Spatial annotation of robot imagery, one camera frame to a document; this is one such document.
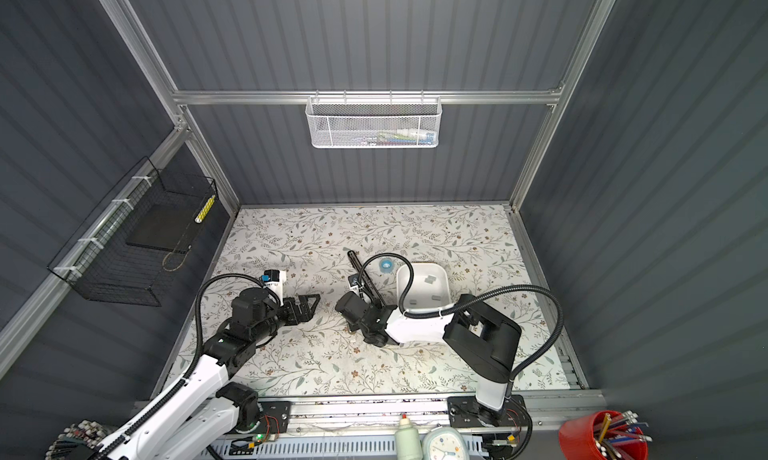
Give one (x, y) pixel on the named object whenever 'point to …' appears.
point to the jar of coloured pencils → (78, 441)
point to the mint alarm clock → (445, 443)
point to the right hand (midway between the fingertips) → (359, 307)
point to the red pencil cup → (607, 435)
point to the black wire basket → (137, 241)
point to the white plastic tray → (429, 289)
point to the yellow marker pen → (205, 209)
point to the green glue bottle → (407, 441)
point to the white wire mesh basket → (374, 122)
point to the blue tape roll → (386, 265)
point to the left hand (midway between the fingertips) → (307, 298)
